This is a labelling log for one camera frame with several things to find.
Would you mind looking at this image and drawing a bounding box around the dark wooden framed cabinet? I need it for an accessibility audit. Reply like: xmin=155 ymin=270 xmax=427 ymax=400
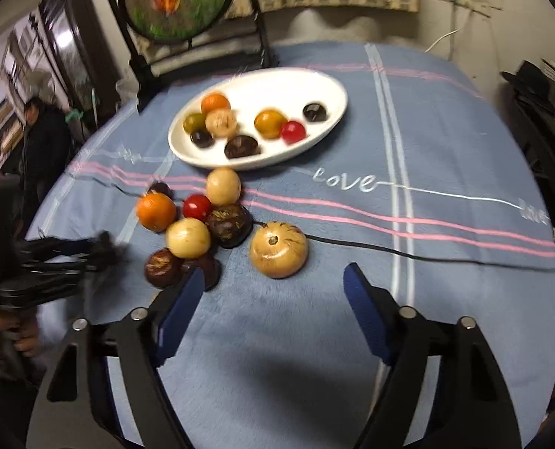
xmin=37 ymin=0 xmax=119 ymax=117

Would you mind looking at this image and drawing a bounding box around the black computer desk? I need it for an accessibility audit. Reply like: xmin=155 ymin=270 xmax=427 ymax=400
xmin=506 ymin=58 xmax=555 ymax=188

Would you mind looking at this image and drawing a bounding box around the yellow green persimmon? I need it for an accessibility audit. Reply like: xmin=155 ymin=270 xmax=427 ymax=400
xmin=183 ymin=113 xmax=208 ymax=135

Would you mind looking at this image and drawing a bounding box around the orange tangerine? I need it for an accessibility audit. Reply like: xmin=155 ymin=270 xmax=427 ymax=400
xmin=201 ymin=94 xmax=231 ymax=115
xmin=136 ymin=193 xmax=178 ymax=233

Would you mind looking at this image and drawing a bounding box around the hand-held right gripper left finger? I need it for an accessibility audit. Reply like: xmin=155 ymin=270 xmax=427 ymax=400
xmin=27 ymin=268 xmax=206 ymax=449

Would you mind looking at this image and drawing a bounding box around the white cable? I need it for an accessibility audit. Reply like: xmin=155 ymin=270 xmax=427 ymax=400
xmin=422 ymin=28 xmax=460 ymax=53

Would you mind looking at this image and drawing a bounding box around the dark brown mangosteen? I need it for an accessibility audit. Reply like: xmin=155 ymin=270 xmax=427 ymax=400
xmin=224 ymin=135 xmax=262 ymax=159
xmin=206 ymin=203 xmax=253 ymax=250
xmin=145 ymin=249 xmax=184 ymax=289

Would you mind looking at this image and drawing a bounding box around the orange yellow persimmon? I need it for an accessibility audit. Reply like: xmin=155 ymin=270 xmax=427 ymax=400
xmin=254 ymin=109 xmax=288 ymax=140

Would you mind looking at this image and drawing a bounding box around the blue striped tablecloth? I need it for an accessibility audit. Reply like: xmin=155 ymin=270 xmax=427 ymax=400
xmin=25 ymin=40 xmax=555 ymax=449

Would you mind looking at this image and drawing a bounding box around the smooth beige ball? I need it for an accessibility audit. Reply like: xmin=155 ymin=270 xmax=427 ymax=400
xmin=166 ymin=217 xmax=212 ymax=259
xmin=206 ymin=167 xmax=242 ymax=207

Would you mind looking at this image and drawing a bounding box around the white oval plate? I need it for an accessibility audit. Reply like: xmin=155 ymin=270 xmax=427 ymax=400
xmin=168 ymin=68 xmax=348 ymax=171

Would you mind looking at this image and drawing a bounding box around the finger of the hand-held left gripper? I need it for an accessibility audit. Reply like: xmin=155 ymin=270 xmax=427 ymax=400
xmin=24 ymin=251 xmax=125 ymax=278
xmin=22 ymin=232 xmax=118 ymax=259

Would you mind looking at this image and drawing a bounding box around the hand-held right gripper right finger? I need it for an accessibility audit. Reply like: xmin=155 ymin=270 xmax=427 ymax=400
xmin=344 ymin=262 xmax=524 ymax=449

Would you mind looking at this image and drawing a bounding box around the tan spotted pumpkin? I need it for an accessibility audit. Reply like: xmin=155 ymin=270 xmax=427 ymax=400
xmin=249 ymin=221 xmax=309 ymax=280
xmin=205 ymin=109 xmax=237 ymax=138

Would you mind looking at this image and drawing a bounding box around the black hat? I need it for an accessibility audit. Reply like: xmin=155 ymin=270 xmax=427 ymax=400
xmin=500 ymin=60 xmax=555 ymax=99

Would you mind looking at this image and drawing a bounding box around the round goldfish screen stand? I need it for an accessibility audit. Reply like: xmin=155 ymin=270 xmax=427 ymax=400
xmin=99 ymin=0 xmax=278 ymax=113

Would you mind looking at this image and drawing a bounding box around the red tomato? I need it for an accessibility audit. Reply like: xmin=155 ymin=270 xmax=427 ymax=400
xmin=280 ymin=120 xmax=306 ymax=146
xmin=183 ymin=195 xmax=213 ymax=220

